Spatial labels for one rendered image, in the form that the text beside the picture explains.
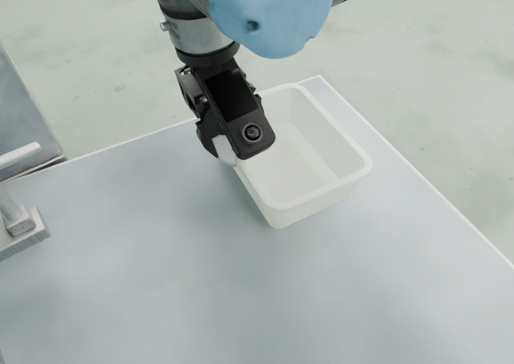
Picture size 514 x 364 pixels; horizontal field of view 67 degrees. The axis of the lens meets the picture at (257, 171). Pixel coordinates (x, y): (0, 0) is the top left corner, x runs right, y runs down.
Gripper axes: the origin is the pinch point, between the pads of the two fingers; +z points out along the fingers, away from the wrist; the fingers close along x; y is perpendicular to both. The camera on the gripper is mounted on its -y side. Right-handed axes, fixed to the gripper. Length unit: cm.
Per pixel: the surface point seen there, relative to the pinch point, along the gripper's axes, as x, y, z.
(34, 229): 26.2, -0.4, -7.2
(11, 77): 22.4, 21.5, -12.3
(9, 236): 28.8, -0.1, -7.5
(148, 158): 11.3, 13.7, 5.7
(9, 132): 27.4, 21.1, -4.6
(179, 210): 10.8, 1.3, 5.7
